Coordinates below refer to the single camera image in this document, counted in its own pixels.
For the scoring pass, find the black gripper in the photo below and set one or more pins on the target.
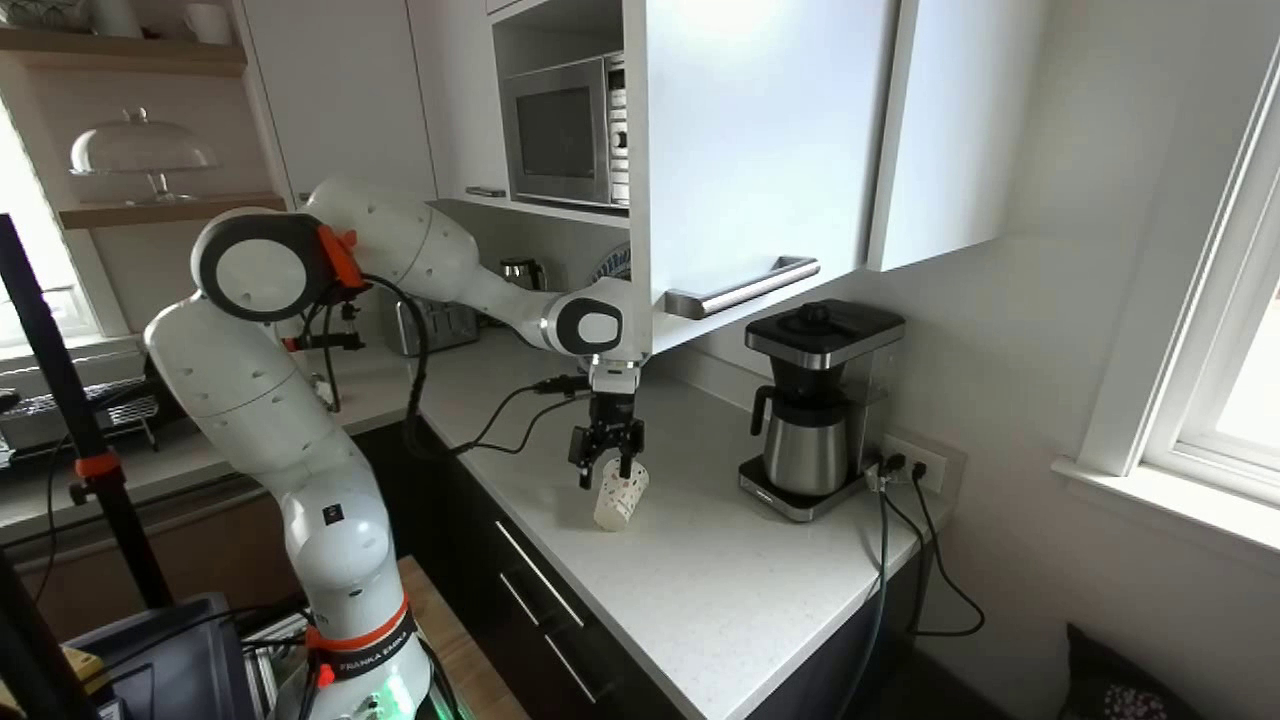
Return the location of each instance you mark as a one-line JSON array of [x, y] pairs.
[[608, 421]]

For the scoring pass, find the dotted white paper cup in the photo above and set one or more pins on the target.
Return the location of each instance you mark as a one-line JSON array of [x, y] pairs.
[[620, 507]]

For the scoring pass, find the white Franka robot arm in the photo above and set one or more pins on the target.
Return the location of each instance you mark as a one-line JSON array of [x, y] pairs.
[[264, 403]]

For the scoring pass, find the dark lower drawer cabinet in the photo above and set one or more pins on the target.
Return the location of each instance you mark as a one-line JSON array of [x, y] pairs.
[[464, 560]]

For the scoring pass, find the steel black coffee maker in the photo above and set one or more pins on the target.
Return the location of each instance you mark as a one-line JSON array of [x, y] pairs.
[[805, 425]]

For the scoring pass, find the silver toaster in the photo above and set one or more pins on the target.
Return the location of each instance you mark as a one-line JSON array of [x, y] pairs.
[[444, 325]]

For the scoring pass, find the silver microwave oven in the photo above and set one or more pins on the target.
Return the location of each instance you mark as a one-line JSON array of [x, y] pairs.
[[565, 129]]

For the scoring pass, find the white open cabinet door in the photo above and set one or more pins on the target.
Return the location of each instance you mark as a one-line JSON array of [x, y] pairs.
[[762, 146]]

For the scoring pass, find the white upper cabinet body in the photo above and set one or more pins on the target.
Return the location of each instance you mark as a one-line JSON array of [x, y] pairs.
[[454, 95]]

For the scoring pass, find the black bag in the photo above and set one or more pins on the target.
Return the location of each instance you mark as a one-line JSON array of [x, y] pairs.
[[163, 663]]

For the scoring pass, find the black tripod stand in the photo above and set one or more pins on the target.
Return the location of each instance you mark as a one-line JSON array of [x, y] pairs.
[[80, 442]]

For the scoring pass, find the glass cake dome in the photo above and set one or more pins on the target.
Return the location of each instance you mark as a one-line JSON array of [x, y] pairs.
[[132, 146]]

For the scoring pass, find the white framed window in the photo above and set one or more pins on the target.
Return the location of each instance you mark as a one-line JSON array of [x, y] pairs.
[[1201, 361]]

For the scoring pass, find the white wall power outlet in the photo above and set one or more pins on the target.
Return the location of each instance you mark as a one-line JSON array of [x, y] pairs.
[[926, 460]]

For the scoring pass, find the wooden wall shelf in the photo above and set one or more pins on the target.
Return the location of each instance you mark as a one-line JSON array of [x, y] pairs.
[[120, 52]]

